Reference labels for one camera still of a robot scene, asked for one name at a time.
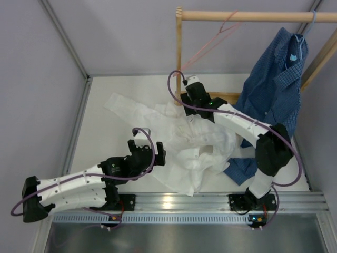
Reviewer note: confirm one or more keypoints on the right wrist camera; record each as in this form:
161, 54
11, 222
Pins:
190, 80

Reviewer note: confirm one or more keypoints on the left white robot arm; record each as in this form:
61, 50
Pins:
94, 188

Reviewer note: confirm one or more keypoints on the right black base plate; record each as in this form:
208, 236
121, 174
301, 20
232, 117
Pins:
241, 203

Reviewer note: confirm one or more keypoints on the aluminium corner post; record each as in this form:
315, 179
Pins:
64, 37

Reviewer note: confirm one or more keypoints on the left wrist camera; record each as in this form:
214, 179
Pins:
141, 135

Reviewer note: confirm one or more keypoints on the slotted grey cable duct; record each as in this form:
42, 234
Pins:
159, 218

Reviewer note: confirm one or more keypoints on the blue checked shirt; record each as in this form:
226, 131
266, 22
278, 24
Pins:
272, 93

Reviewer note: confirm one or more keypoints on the wooden clothes rack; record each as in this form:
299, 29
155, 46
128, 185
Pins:
323, 56

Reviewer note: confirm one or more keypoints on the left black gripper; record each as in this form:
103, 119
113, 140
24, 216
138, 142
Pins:
160, 157

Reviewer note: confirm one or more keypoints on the white shirt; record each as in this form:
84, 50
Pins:
192, 144

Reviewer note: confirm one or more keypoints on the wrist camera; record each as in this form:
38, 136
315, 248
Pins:
141, 135
190, 80

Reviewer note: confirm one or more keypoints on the pink wire hanger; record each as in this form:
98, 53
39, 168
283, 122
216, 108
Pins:
216, 40

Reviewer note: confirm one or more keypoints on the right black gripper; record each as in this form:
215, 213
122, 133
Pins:
185, 98

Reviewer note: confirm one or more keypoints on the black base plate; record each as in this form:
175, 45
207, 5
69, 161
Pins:
122, 202
241, 203

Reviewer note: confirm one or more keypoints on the aluminium mounting rail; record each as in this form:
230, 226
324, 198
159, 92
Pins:
289, 202

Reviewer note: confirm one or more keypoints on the blue wire hanger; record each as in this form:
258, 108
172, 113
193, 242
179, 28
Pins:
295, 52

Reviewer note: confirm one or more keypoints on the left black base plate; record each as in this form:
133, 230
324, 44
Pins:
122, 202

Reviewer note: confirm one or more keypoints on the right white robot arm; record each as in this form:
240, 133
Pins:
269, 144

